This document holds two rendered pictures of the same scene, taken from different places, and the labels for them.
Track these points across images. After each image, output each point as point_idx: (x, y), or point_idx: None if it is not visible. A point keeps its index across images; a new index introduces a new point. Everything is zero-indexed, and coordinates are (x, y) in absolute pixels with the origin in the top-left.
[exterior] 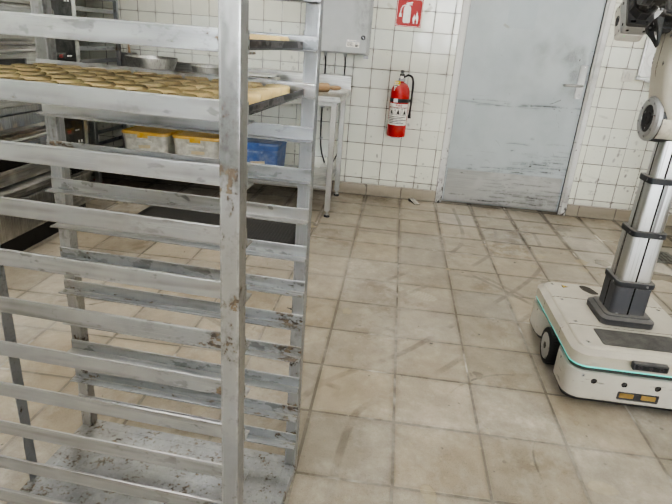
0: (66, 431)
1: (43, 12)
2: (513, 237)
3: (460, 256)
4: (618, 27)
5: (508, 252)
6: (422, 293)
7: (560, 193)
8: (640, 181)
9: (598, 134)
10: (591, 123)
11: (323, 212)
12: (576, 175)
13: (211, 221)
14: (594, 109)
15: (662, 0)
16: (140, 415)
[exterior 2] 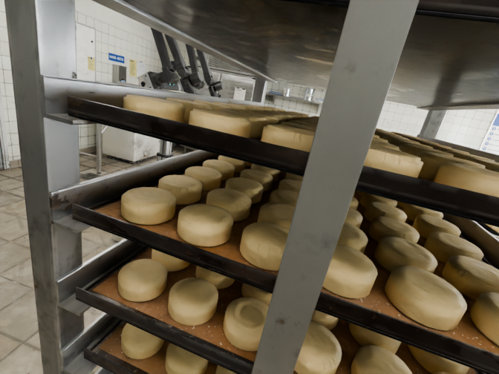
0: None
1: (82, 258)
2: (8, 197)
3: (1, 228)
4: (146, 87)
5: (25, 208)
6: (30, 268)
7: (1, 155)
8: (158, 156)
9: (13, 113)
10: (6, 107)
11: None
12: (8, 142)
13: None
14: (4, 97)
15: (174, 81)
16: None
